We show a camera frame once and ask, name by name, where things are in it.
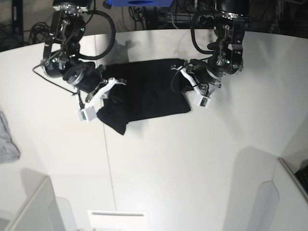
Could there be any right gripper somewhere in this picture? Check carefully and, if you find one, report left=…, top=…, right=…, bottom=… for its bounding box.
left=63, top=62, right=127, bottom=99

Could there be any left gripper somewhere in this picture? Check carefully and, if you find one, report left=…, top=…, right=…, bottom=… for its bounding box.
left=171, top=64, right=222, bottom=98

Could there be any black T-shirt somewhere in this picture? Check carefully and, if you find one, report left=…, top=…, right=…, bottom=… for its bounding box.
left=97, top=58, right=191, bottom=135

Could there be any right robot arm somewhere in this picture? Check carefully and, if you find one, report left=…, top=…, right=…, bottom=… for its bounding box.
left=39, top=0, right=116, bottom=101

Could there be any blue plastic bin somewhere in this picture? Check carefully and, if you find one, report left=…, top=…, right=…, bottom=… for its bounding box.
left=110, top=0, right=173, bottom=7

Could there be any grey cloth at left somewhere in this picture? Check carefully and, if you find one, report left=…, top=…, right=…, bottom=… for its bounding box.
left=0, top=111, right=21, bottom=164

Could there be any black keyboard at right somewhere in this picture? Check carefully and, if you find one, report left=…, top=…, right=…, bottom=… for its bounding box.
left=295, top=168, right=308, bottom=191

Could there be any white box lower left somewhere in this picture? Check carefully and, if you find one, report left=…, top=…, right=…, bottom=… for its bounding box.
left=0, top=168, right=73, bottom=231

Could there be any white box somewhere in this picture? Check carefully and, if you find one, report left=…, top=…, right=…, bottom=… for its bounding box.
left=250, top=158, right=308, bottom=231
left=0, top=168, right=73, bottom=231

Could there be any white box lower right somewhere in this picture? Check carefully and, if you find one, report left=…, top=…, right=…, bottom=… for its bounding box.
left=250, top=158, right=308, bottom=231

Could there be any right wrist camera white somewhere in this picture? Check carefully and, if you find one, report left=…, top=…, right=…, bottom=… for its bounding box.
left=75, top=95, right=97, bottom=122

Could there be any coiled black cable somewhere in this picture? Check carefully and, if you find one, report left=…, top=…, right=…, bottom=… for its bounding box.
left=28, top=22, right=52, bottom=45

